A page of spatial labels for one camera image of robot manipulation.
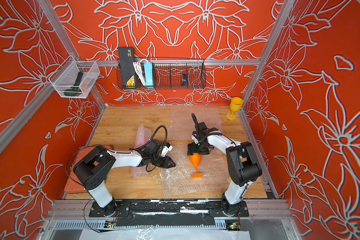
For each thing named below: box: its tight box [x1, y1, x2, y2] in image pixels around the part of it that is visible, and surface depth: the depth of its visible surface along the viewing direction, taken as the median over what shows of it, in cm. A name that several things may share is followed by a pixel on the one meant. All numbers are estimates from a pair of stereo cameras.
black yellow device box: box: [118, 47, 137, 89], surface depth 90 cm
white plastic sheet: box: [78, 226, 252, 240], surface depth 68 cm
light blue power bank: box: [144, 62, 154, 89], surface depth 92 cm
